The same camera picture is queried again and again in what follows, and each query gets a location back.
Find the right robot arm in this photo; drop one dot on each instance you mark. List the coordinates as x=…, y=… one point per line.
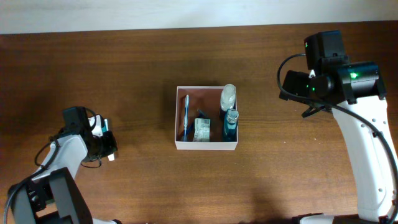
x=355, y=94

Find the green white toothpaste tube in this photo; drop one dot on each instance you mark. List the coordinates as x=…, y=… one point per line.
x=111, y=157

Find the white spray bottle blue base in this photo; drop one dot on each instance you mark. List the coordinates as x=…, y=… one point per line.
x=227, y=99

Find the teal mouthwash bottle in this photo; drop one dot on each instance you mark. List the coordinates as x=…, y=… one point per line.
x=230, y=125

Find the green white soap packet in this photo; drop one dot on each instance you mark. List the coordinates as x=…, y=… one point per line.
x=202, y=130

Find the blue white toothbrush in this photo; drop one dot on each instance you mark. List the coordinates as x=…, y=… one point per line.
x=185, y=120

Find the white cardboard box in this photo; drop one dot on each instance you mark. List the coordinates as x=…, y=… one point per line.
x=206, y=99

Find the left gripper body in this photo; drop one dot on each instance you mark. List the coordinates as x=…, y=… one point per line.
x=107, y=145

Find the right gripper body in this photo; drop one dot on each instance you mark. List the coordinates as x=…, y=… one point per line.
x=297, y=83

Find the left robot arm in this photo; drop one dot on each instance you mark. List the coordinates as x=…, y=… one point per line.
x=50, y=194

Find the blue disposable razor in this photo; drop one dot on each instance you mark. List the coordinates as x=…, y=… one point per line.
x=201, y=114

